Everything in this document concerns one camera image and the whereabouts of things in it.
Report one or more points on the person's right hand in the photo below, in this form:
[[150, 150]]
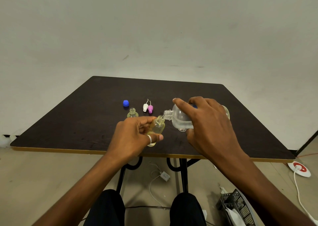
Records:
[[213, 131]]

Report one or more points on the person's left hand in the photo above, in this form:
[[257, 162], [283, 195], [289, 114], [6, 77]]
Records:
[[129, 138]]

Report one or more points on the person's right thumb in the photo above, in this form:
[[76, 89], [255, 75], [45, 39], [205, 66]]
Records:
[[190, 136]]

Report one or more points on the person's left thumb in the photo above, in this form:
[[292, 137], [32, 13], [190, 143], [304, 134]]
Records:
[[156, 138]]

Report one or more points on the small clear bottle yellowish liquid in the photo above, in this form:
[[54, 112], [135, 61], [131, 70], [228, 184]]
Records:
[[157, 127], [132, 114]]

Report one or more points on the large round clear glass bottle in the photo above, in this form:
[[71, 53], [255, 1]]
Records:
[[178, 119]]

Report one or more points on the person's left forearm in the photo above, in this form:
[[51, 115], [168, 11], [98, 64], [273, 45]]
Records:
[[84, 193]]

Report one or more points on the person's right forearm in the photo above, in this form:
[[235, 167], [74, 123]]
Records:
[[260, 196]]

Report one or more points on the pink dropper nozzle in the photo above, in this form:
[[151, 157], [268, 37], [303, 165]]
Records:
[[150, 109]]

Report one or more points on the white dropper nozzle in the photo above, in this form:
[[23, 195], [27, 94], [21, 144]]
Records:
[[145, 107]]

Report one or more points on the white charger adapter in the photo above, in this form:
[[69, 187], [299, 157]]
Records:
[[165, 176]]

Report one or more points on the blue bottle cap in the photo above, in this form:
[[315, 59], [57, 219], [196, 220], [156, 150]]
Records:
[[126, 103]]

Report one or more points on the white plug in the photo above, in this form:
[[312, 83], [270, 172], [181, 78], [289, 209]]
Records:
[[223, 190]]

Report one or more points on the person's right leg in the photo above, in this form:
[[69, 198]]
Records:
[[187, 212]]

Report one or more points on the person's leg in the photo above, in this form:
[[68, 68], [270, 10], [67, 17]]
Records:
[[106, 211], [187, 212]]

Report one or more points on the person's left leg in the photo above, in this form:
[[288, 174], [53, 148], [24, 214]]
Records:
[[106, 211]]

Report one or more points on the white paper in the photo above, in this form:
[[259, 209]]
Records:
[[233, 218]]

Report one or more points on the white red round extension socket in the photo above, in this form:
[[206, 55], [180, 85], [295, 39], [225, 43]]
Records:
[[299, 168]]

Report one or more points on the black metal table frame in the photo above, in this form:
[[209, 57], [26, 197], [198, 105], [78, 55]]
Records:
[[183, 176]]

